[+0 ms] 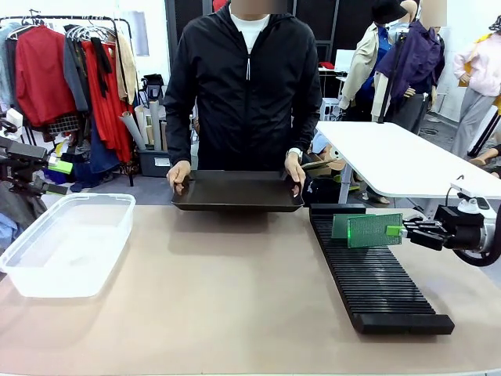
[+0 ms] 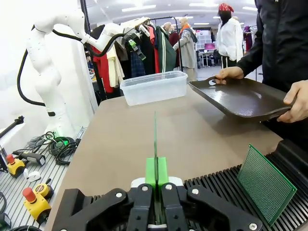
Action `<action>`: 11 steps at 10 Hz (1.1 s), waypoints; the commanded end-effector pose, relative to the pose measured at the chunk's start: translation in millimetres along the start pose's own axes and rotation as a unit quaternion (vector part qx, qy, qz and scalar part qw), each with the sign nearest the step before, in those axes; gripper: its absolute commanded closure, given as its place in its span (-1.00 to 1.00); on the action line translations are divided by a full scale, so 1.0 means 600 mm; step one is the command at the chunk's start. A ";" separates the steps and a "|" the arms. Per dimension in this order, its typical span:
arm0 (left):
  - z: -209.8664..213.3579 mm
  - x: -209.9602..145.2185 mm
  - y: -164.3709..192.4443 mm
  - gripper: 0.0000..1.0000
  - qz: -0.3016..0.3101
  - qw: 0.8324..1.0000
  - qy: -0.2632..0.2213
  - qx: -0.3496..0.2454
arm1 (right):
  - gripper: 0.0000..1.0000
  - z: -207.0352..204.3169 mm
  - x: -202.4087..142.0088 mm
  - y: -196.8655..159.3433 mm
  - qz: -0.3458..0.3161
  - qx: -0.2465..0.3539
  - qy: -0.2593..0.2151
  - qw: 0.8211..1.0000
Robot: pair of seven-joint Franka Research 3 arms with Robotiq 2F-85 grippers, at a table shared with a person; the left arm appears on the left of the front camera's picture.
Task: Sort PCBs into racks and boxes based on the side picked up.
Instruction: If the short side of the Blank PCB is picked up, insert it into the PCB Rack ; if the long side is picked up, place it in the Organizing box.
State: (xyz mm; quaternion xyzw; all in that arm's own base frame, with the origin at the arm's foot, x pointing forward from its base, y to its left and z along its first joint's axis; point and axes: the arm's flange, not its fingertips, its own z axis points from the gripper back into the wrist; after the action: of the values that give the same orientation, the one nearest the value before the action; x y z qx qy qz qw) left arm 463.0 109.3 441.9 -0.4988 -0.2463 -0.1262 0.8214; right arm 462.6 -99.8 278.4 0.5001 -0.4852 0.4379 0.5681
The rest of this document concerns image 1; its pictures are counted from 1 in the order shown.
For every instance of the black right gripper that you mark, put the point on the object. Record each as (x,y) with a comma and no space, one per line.
(462,231)

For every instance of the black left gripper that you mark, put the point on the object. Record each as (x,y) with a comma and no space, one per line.
(19,160)

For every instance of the green PCB board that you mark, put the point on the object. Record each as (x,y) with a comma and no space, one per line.
(368,231)
(339,226)

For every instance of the black rectangular tray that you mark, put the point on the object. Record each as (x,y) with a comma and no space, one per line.
(235,192)

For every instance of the person's right forearm black sleeve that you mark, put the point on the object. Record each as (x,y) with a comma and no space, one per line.
(178,137)

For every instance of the person's left forearm black sleeve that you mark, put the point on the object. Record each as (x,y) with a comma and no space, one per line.
(307,129)

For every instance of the person's right hand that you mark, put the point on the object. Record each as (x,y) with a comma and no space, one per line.
(179,174)

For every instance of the person's left hand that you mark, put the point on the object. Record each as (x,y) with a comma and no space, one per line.
(296,172)

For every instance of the navy blue hanging garment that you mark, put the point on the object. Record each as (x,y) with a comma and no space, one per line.
(103,150)

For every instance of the plaid checked garment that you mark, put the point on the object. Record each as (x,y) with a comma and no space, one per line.
(64,123)

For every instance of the black slotted PCB rack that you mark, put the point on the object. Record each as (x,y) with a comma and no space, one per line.
(375,290)

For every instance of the white side table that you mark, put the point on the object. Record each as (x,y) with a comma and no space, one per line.
(391,156)

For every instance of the clear plastic storage box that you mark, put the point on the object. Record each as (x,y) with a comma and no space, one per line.
(70,250)

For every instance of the red hanging dress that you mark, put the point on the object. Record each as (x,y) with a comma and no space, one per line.
(103,113)

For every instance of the black storage bin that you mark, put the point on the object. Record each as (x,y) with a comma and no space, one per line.
(154,162)

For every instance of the red hanging jacket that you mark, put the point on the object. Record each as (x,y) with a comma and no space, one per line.
(41,74)

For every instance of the bundle of paper rolls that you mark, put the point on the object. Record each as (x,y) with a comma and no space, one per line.
(150,125)

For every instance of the slanted black tripod leg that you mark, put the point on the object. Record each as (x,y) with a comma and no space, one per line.
(485,135)

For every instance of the light grey hanging garment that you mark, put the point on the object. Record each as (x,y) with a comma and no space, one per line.
(6,66)

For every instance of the black hanging scarf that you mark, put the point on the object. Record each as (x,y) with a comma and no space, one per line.
(102,62)

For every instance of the beige hanging garment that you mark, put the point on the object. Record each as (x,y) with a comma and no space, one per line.
(127,66)

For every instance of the black office chair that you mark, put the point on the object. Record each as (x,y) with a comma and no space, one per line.
(153,88)

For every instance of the white wrist watch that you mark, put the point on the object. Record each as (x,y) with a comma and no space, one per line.
(294,152)

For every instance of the black metal clothes rack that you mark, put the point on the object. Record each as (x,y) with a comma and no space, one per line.
(58,18)

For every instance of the mannequin in purple jacket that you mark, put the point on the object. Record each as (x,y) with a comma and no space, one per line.
(415,58)

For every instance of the mannequin in beige coat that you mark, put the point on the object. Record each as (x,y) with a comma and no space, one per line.
(364,58)

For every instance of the white board on desk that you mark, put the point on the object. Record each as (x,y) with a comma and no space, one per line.
(345,60)

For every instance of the mannequin in pink hoodie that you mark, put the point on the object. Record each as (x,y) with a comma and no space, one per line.
(485,62)

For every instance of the person in black jacket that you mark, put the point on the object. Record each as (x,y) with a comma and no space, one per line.
(246,98)

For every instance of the black bucket hat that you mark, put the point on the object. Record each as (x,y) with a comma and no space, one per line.
(387,11)

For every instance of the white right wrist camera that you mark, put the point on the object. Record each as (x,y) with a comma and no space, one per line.
(471,197)

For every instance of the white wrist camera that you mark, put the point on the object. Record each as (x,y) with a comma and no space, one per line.
(471,197)
(15,116)

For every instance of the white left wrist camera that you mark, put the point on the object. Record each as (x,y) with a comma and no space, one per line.
(15,116)

